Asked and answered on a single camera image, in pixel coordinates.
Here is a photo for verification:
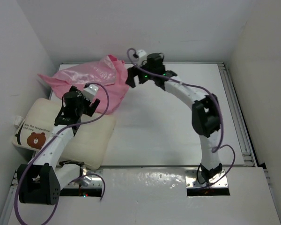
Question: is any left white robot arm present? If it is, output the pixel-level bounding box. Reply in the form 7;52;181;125
17;83;102;205

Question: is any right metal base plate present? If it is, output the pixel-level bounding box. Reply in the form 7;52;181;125
185;167;229;189

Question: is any left aluminium frame rail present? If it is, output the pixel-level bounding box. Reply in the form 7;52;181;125
0;170;18;225

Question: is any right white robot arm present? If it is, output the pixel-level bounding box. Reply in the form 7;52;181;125
126;48;223;183

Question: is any metal base plate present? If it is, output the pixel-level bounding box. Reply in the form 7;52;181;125
185;167;229;189
63;170;104;189

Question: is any cream pillow with bear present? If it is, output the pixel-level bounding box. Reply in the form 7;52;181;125
12;98;116;170

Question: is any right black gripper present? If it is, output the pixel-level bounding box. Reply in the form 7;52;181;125
126;58;155;88

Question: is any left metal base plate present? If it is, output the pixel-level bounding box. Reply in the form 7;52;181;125
63;170;104;189

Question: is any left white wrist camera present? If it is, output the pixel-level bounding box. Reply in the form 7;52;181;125
82;84;99;101

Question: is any pink satin pillowcase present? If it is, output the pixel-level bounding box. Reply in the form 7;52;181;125
38;55;129;114

